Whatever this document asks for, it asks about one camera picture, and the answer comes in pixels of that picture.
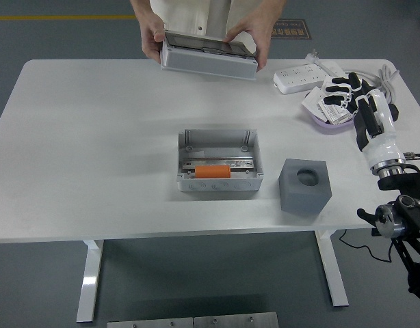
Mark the purple plastic tray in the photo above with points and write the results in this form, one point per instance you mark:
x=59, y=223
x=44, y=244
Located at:
x=328, y=129

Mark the person's right hand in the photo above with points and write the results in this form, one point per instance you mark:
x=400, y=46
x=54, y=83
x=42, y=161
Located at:
x=150, y=37

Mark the person's right forearm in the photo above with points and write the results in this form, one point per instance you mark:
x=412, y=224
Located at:
x=141, y=7

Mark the grey junction box base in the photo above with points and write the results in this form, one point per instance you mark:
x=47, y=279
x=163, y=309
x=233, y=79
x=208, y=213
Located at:
x=217, y=186

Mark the grey foam holder block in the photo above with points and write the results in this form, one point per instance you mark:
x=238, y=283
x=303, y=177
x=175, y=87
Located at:
x=299, y=201

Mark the plain white packet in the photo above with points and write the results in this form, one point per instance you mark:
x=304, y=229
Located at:
x=312, y=100

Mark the person's torso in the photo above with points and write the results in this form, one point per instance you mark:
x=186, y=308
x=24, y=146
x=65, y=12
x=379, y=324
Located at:
x=189, y=15

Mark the white power strip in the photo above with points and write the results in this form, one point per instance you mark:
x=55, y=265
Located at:
x=299, y=80

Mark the grey metal plate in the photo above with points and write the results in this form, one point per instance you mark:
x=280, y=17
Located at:
x=235, y=321
x=148, y=323

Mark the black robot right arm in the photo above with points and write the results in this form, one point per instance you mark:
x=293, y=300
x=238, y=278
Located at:
x=398, y=182

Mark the orange cylindrical battery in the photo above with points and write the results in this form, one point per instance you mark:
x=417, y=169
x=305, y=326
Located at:
x=213, y=171

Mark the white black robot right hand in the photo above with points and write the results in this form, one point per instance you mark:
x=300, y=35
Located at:
x=382, y=140

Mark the person's left hand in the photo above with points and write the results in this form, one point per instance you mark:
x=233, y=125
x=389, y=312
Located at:
x=261, y=30

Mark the square white packet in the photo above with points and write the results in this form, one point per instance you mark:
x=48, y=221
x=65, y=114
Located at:
x=327, y=82

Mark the person's left forearm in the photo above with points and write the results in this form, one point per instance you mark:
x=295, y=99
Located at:
x=275, y=7

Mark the white table leg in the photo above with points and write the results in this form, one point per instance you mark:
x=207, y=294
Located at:
x=90, y=273
x=333, y=273

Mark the smoky transparent box lid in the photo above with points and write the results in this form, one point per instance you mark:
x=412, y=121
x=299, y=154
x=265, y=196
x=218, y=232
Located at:
x=196, y=42

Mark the black floor sign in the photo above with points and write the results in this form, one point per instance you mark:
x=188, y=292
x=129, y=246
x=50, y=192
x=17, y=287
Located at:
x=293, y=30

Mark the white power plug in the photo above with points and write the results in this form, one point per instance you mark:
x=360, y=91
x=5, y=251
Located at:
x=313, y=57

